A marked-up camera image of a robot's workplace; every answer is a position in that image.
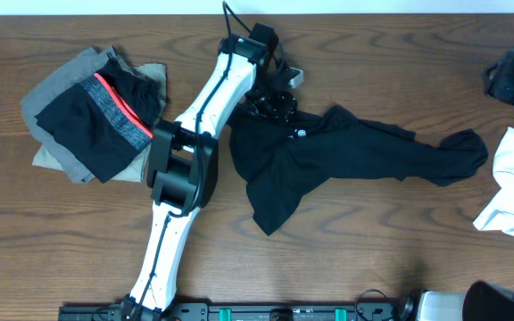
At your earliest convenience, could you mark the black polo shirt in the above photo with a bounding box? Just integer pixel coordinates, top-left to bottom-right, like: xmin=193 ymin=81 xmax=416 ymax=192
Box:
xmin=228 ymin=105 xmax=488 ymax=235

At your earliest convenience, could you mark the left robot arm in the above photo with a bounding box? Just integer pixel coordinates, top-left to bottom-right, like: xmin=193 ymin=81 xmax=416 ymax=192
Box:
xmin=120 ymin=34 xmax=303 ymax=320

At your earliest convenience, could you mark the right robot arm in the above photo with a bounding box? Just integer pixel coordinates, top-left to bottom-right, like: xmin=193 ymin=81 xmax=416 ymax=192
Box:
xmin=392 ymin=50 xmax=514 ymax=321

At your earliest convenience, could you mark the grey folded garment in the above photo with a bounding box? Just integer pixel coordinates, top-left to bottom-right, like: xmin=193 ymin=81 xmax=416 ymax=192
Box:
xmin=20 ymin=45 xmax=121 ymax=184

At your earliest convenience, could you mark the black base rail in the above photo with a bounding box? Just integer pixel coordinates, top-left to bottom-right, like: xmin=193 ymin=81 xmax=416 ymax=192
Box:
xmin=57 ymin=303 xmax=396 ymax=321

